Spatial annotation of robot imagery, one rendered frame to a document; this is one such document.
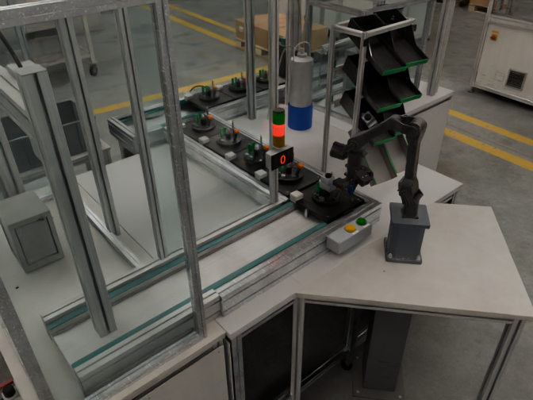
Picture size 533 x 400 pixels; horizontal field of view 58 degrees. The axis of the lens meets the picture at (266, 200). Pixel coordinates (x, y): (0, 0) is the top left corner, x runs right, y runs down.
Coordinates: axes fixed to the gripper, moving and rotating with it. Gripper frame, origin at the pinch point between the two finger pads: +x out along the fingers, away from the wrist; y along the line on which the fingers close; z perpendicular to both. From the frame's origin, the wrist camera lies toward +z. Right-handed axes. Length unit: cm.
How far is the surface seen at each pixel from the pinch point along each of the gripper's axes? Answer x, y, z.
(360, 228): 12.8, -4.9, 11.0
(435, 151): 71, 175, -63
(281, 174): 8.7, -5.8, -38.0
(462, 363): 109, 49, 49
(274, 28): -64, -20, -27
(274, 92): -39, -20, -27
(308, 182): 12.1, 2.7, -28.7
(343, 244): 14.4, -16.0, 12.1
